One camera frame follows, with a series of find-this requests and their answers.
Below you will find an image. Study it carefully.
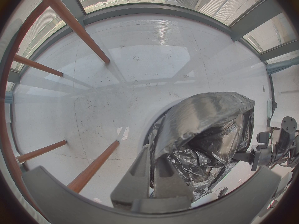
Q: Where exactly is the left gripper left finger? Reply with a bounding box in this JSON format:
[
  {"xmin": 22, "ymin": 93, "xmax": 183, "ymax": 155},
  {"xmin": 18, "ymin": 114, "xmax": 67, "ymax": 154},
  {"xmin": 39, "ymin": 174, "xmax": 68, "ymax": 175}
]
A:
[{"xmin": 110, "ymin": 144, "xmax": 151, "ymax": 207}]

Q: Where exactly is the white trash bin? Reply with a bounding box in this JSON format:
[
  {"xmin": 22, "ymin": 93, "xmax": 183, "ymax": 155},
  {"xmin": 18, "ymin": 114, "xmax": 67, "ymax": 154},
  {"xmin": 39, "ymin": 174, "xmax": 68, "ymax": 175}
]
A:
[{"xmin": 138, "ymin": 103, "xmax": 181, "ymax": 156}]

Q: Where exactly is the blue-green curtain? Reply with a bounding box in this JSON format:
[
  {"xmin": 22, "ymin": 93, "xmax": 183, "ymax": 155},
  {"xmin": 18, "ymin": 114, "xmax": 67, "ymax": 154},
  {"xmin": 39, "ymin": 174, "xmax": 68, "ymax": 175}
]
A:
[
  {"xmin": 4, "ymin": 91, "xmax": 16, "ymax": 105},
  {"xmin": 266, "ymin": 56, "xmax": 299, "ymax": 75}
]

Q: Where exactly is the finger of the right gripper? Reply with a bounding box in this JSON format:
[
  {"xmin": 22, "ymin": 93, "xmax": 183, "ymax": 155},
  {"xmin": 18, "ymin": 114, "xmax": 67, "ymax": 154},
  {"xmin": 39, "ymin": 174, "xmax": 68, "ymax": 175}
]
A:
[{"xmin": 233, "ymin": 151, "xmax": 254, "ymax": 164}]

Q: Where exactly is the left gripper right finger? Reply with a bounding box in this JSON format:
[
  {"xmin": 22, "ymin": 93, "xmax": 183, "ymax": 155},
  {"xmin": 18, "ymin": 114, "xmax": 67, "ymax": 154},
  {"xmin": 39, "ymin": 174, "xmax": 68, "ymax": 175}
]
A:
[{"xmin": 153, "ymin": 156, "xmax": 194, "ymax": 203}]

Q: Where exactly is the black plastic bag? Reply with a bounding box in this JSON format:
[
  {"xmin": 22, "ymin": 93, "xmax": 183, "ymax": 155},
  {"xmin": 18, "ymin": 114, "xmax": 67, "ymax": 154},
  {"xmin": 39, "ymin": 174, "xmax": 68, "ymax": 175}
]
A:
[{"xmin": 148, "ymin": 91, "xmax": 256, "ymax": 201}]

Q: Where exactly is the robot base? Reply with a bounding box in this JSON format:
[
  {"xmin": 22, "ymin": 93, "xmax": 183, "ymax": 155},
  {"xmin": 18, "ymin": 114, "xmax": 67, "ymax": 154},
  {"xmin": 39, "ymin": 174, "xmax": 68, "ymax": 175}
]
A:
[{"xmin": 190, "ymin": 172, "xmax": 294, "ymax": 216}]

